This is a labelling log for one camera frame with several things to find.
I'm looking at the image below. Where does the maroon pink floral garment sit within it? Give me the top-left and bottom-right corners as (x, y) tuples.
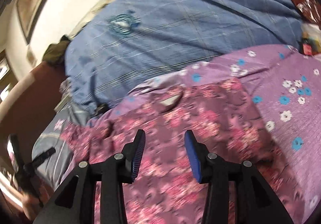
(61, 79), (287, 223)

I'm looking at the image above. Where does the grey star pattern pillow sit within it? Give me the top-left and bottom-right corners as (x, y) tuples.
(31, 103), (91, 189)

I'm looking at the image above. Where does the small beige box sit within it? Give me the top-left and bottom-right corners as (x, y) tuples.
(54, 95), (70, 113)

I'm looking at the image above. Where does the dark red headboard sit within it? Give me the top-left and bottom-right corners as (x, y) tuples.
(1, 61), (66, 167)

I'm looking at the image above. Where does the purple flowered bed sheet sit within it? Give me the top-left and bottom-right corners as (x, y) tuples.
(88, 45), (320, 223)

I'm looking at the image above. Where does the blue plaid blanket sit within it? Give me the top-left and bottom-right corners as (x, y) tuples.
(65, 0), (303, 113)

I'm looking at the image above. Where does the olive green cloth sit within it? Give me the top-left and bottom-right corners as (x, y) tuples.
(42, 35), (71, 66)

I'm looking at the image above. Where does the grey crumpled cloth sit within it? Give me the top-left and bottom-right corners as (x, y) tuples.
(59, 78), (72, 97)

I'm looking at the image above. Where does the small red labelled bottle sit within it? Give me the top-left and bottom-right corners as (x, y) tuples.
(300, 32), (320, 56)

